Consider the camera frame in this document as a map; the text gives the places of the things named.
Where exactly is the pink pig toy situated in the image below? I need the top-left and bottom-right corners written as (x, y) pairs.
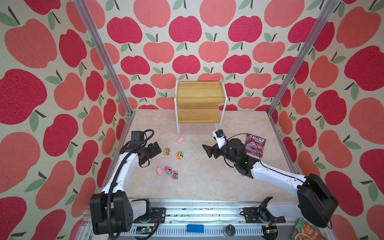
top-left (157, 167), bottom-right (163, 176)
top-left (177, 137), bottom-right (184, 144)

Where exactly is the wooden two-tier shelf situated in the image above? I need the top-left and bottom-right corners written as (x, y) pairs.
top-left (174, 79), bottom-right (229, 136)

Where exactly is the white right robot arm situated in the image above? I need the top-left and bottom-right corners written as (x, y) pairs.
top-left (203, 137), bottom-right (339, 229)

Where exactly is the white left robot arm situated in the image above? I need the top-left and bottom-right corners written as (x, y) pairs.
top-left (90, 143), bottom-right (162, 240)

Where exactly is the purple candy bag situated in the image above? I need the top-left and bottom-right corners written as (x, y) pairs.
top-left (245, 133), bottom-right (267, 158)

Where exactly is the green orange toy car left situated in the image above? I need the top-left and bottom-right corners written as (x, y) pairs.
top-left (164, 148), bottom-right (170, 156)

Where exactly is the pink toy car upper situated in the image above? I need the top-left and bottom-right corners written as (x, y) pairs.
top-left (165, 166), bottom-right (173, 175)

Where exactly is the pink green toy truck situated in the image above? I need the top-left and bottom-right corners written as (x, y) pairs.
top-left (171, 171), bottom-right (179, 180)

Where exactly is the round metal knob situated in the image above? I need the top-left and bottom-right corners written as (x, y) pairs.
top-left (223, 225), bottom-right (236, 237)

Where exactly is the green snack packet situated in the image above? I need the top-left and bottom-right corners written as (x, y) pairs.
top-left (289, 218), bottom-right (327, 240)

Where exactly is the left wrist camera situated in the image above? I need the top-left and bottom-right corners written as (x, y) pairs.
top-left (130, 131), bottom-right (145, 145)

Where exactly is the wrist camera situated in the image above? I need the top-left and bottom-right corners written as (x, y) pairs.
top-left (130, 131), bottom-right (145, 145)
top-left (213, 130), bottom-right (227, 149)

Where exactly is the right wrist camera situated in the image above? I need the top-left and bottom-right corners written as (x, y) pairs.
top-left (213, 130), bottom-right (227, 149)

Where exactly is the black right camera cable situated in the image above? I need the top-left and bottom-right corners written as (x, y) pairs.
top-left (223, 132), bottom-right (301, 181)

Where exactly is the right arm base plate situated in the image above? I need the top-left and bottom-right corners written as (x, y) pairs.
top-left (240, 207), bottom-right (286, 224)

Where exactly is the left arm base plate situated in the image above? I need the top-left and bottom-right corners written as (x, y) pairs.
top-left (134, 208), bottom-right (166, 224)

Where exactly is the blue block on rail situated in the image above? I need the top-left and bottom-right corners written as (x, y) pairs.
top-left (187, 224), bottom-right (205, 234)

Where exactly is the left aluminium frame post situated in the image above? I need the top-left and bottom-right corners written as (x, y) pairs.
top-left (73, 0), bottom-right (134, 116)

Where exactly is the aluminium frame post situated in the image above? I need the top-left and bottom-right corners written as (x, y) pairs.
top-left (266, 0), bottom-right (341, 116)
top-left (73, 0), bottom-right (134, 116)

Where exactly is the right aluminium frame post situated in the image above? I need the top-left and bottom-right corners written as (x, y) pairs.
top-left (266, 0), bottom-right (341, 116)

